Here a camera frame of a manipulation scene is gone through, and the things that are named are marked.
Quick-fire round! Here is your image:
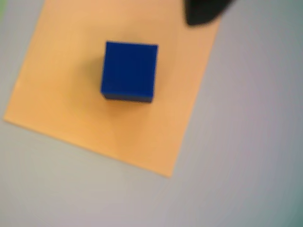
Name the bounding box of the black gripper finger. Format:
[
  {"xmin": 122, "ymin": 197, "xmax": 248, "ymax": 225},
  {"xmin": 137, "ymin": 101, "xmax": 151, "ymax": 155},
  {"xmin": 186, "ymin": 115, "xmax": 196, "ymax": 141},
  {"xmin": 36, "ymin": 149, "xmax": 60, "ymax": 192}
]
[{"xmin": 184, "ymin": 0, "xmax": 237, "ymax": 26}]

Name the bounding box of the small blue cube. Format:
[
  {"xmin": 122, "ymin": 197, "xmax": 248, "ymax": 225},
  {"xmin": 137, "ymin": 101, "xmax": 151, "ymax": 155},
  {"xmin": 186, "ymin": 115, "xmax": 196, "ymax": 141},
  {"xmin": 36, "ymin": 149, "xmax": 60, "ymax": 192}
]
[{"xmin": 100, "ymin": 40, "xmax": 159, "ymax": 104}]

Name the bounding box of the orange paper square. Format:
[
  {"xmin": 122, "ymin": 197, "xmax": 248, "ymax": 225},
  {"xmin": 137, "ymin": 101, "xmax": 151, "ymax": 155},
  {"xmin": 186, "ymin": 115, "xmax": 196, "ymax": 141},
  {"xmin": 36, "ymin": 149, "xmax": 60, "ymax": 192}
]
[{"xmin": 2, "ymin": 0, "xmax": 224, "ymax": 178}]

